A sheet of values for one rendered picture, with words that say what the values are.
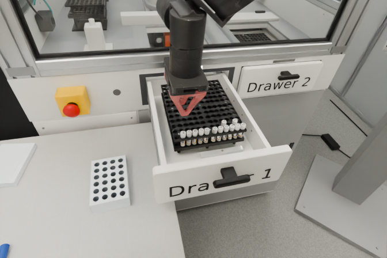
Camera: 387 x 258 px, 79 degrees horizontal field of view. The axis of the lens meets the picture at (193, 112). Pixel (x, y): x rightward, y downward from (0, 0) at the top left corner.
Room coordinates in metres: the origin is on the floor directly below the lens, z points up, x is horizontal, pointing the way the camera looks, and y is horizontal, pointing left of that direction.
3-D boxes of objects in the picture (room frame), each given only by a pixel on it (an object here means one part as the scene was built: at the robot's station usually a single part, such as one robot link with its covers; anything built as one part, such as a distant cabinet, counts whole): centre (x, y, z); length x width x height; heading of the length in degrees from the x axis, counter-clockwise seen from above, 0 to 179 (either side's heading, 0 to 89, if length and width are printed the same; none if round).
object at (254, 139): (0.50, -0.01, 0.86); 0.40 x 0.26 x 0.06; 16
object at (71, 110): (0.46, 0.32, 0.88); 0.04 x 0.03 x 0.04; 106
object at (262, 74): (0.69, -0.28, 0.87); 0.29 x 0.02 x 0.11; 106
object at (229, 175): (0.27, -0.08, 0.91); 0.07 x 0.04 x 0.01; 106
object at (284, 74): (0.67, -0.29, 0.91); 0.07 x 0.04 x 0.01; 106
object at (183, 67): (0.38, 0.02, 1.09); 0.10 x 0.07 x 0.07; 17
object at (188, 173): (0.30, -0.07, 0.87); 0.29 x 0.02 x 0.11; 106
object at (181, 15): (0.38, 0.02, 1.15); 0.07 x 0.06 x 0.07; 23
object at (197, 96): (0.38, 0.02, 1.02); 0.07 x 0.07 x 0.09; 17
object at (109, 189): (0.31, 0.19, 0.78); 0.12 x 0.08 x 0.04; 18
